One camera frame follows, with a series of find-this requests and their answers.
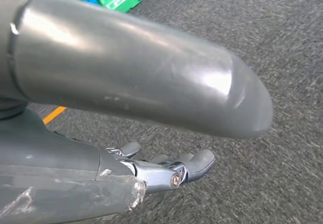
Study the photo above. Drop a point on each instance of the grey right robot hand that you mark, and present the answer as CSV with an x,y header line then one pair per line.
x,y
126,65

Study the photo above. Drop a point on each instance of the green plastic crate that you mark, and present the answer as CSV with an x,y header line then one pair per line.
x,y
133,0

